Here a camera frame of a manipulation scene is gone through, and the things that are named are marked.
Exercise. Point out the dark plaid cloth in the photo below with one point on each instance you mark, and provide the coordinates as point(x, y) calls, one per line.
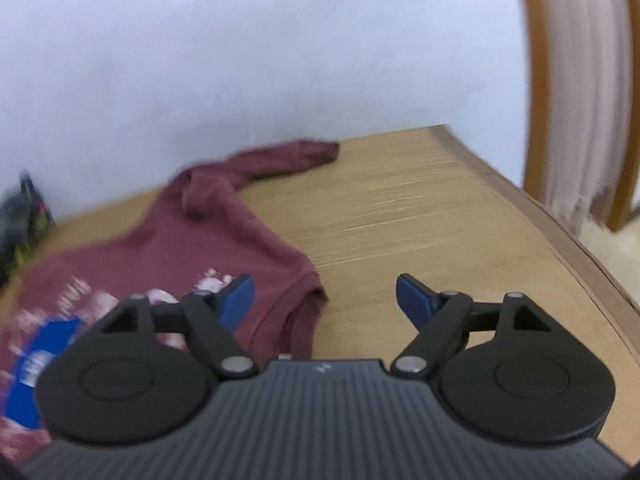
point(22, 225)

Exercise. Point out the wooden door frame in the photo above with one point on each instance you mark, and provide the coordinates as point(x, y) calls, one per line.
point(535, 60)

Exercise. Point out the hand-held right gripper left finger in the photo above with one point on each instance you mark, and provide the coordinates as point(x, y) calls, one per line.
point(239, 301)

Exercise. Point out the maroon printed long-sleeve shirt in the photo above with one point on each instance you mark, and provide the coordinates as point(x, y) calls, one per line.
point(215, 230)

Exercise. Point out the white curtain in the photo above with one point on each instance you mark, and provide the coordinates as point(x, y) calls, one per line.
point(585, 85)

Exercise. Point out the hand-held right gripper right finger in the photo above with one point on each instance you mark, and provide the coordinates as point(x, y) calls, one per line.
point(411, 301)

